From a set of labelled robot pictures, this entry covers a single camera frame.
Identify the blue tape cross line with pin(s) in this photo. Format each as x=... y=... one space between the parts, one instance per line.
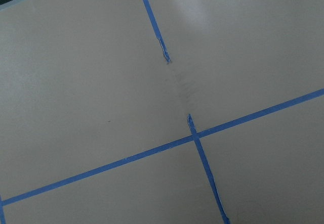
x=164 y=147

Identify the blue tape line segment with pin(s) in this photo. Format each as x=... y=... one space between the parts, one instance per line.
x=190 y=122

